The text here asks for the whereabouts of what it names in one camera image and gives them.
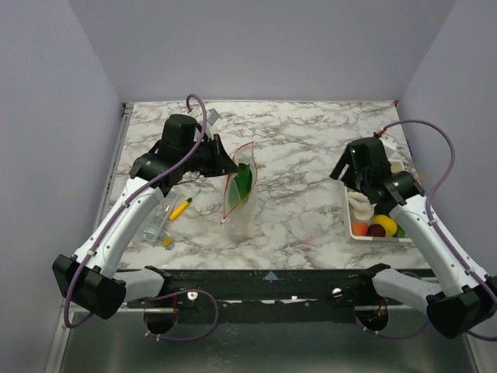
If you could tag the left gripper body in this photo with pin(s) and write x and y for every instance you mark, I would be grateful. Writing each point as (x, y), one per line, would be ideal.
(203, 158)

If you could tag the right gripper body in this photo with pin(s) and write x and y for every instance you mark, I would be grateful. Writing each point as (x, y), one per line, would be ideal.
(350, 164)

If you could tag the clear zip top bag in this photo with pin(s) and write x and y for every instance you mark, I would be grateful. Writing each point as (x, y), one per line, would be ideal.
(245, 154)

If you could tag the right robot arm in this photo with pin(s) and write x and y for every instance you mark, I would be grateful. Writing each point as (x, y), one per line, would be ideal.
(464, 295)

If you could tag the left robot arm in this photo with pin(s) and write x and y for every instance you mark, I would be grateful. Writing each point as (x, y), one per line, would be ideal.
(89, 277)

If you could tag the white plastic basket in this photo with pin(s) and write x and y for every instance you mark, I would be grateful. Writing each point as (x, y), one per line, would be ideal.
(387, 240)

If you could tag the toy white garlic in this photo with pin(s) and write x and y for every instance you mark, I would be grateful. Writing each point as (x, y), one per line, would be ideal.
(360, 208)

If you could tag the toy peach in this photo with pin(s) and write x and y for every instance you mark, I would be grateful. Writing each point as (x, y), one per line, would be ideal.
(360, 228)

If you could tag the dark red toy fruit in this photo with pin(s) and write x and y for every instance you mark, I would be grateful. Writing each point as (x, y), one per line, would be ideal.
(376, 230)

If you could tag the toy lemon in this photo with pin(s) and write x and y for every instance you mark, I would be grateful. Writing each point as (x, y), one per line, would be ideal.
(387, 223)

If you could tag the clear screw box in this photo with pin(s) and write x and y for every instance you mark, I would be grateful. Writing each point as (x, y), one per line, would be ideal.
(153, 228)

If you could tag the toy green vegetable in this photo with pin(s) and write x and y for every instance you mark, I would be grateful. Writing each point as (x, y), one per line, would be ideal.
(400, 233)

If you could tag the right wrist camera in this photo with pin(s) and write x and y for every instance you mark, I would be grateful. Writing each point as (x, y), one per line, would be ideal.
(390, 145)

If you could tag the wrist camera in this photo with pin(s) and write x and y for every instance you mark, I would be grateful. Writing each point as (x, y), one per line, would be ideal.
(212, 117)
(390, 145)

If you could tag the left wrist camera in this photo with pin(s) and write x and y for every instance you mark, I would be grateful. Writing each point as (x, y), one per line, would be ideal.
(212, 117)

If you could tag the black mounting rail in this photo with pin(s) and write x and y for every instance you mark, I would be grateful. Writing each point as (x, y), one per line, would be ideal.
(266, 296)

